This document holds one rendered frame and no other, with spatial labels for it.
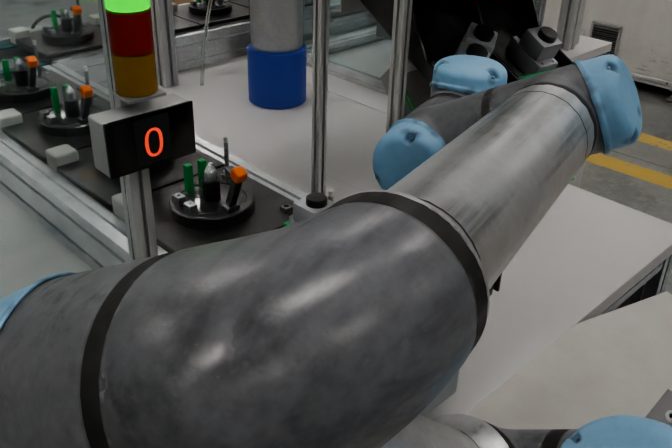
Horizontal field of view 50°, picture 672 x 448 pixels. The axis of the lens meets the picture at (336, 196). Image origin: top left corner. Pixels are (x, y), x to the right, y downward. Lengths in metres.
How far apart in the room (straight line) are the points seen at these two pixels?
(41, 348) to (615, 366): 0.94
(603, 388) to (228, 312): 0.89
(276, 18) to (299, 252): 1.60
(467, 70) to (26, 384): 0.51
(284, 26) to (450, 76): 1.19
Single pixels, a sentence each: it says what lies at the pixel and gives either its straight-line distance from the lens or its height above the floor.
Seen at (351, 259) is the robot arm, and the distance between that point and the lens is 0.29.
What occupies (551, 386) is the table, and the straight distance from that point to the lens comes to 1.10.
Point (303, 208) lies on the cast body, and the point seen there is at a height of 1.08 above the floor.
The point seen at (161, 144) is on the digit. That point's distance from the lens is 0.92.
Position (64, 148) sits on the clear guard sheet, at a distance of 0.93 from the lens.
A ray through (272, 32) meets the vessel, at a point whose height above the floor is 1.06.
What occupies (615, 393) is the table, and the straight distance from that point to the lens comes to 1.12.
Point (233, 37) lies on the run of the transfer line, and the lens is 2.34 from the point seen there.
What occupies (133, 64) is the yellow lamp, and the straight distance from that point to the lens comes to 0.88.
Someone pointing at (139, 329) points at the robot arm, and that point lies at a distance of 0.29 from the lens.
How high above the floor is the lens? 1.57
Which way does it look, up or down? 28 degrees down
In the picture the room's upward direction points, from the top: 2 degrees clockwise
